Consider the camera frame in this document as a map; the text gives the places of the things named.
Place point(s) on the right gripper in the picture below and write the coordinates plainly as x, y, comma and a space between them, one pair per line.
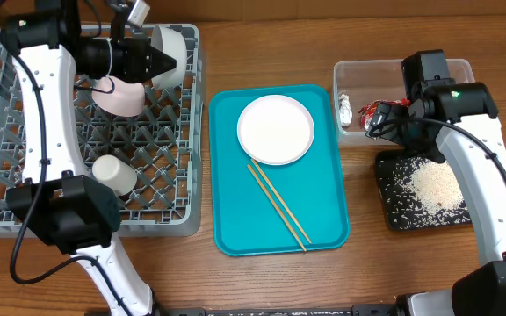
382, 121

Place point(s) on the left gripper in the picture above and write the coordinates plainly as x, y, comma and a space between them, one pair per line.
140, 52

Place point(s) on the grey-green bowl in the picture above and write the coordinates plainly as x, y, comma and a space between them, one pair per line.
171, 43

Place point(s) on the red snack wrapper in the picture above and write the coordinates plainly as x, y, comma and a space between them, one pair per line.
367, 112

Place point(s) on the pink bowl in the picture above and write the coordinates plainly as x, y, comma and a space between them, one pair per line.
119, 98

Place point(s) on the cooked rice pile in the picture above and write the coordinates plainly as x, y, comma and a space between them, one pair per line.
435, 182

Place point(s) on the white tissue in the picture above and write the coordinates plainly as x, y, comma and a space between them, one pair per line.
345, 111

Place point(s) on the white cup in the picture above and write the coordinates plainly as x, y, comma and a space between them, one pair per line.
114, 173

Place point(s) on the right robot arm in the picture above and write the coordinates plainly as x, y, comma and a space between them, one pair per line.
455, 123

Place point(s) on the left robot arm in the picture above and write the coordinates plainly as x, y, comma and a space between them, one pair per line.
57, 199

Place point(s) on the grey dishwasher rack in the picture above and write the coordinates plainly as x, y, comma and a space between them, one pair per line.
162, 145

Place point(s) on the clear plastic bin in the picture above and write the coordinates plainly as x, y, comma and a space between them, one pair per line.
364, 82

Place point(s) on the black tray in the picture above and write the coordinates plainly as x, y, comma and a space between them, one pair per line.
402, 193

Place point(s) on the white round plate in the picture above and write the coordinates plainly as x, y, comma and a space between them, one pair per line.
275, 130

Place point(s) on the wooden chopstick upper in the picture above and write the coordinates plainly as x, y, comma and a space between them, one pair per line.
296, 225

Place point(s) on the wooden chopstick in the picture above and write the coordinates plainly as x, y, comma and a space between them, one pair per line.
296, 225
276, 207

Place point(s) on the wooden chopstick lower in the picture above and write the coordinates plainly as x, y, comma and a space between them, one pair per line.
276, 207

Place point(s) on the teal plastic tray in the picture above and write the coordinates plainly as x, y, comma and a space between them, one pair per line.
244, 220

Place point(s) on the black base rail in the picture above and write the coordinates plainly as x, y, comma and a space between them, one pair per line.
355, 310

